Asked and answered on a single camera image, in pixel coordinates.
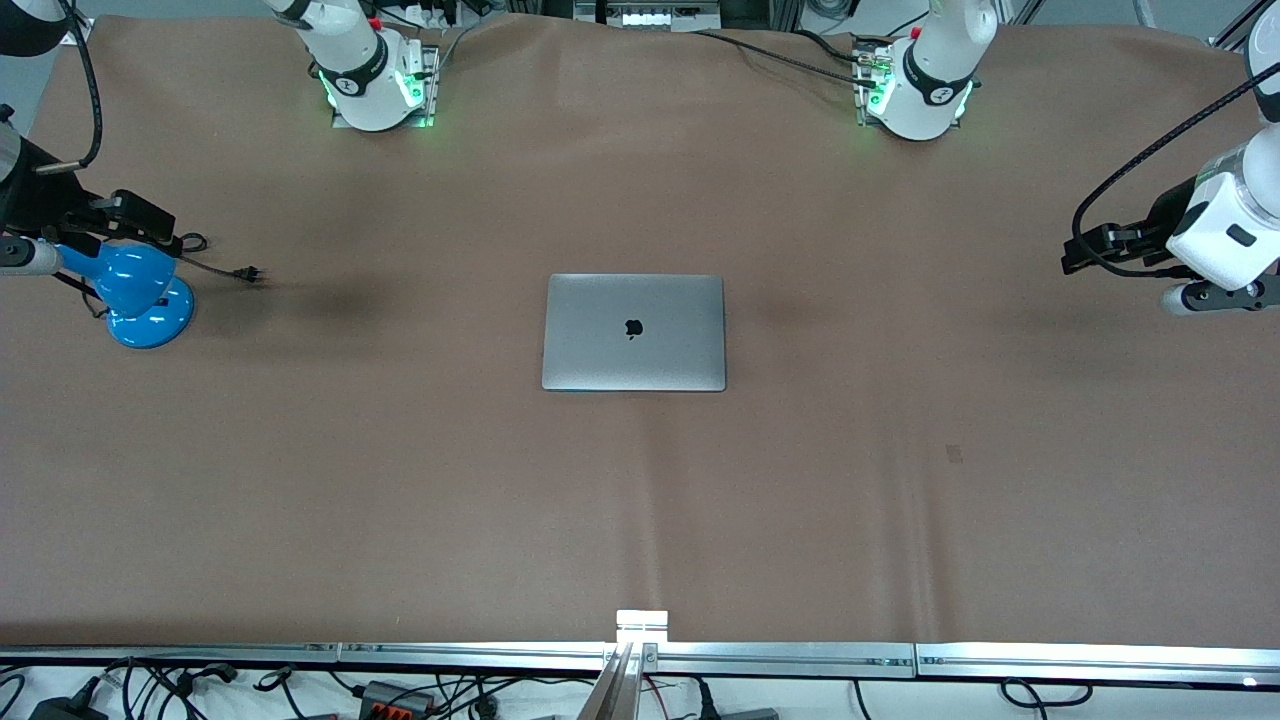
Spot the grey laptop with black keyboard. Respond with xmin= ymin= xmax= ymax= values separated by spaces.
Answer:
xmin=541 ymin=273 xmax=728 ymax=393

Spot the blue desk lamp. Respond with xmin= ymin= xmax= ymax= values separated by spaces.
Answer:
xmin=55 ymin=243 xmax=196 ymax=350

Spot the black power adapter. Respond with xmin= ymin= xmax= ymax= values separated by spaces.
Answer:
xmin=28 ymin=678 xmax=109 ymax=720

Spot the white power strip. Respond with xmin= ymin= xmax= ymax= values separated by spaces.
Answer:
xmin=575 ymin=0 xmax=723 ymax=33

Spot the brown table cover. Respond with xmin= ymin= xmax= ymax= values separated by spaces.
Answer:
xmin=0 ymin=12 xmax=1280 ymax=649

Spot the grey connector with orange levers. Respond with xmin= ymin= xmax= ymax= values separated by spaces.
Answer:
xmin=358 ymin=680 xmax=438 ymax=717

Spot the black lamp cable with plug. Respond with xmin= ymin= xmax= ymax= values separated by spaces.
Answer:
xmin=50 ymin=232 xmax=266 ymax=321

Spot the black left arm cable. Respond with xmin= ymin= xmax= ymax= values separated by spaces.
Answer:
xmin=1072 ymin=62 xmax=1280 ymax=279

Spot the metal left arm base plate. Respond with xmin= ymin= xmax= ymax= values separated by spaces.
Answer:
xmin=853 ymin=38 xmax=973 ymax=128

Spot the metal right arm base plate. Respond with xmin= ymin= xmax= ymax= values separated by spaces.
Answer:
xmin=330 ymin=44 xmax=442 ymax=132

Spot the thin black cable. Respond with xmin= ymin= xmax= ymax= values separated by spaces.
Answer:
xmin=793 ymin=28 xmax=863 ymax=65

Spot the thick black braided cable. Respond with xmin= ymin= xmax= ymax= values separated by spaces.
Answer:
xmin=690 ymin=28 xmax=881 ymax=87

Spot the aluminium table edge rail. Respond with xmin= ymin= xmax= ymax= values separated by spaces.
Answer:
xmin=338 ymin=642 xmax=613 ymax=672
xmin=915 ymin=643 xmax=1280 ymax=688
xmin=0 ymin=643 xmax=340 ymax=667
xmin=648 ymin=642 xmax=917 ymax=680

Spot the black looped cable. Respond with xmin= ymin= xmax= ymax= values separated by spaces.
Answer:
xmin=1000 ymin=677 xmax=1093 ymax=708

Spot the black tangled cable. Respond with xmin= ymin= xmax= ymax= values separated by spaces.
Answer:
xmin=100 ymin=657 xmax=241 ymax=720

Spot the shiny metal bracket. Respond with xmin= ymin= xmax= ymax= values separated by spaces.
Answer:
xmin=616 ymin=609 xmax=670 ymax=647

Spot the aluminium camera mount pole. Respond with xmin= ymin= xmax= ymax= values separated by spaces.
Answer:
xmin=578 ymin=642 xmax=653 ymax=720

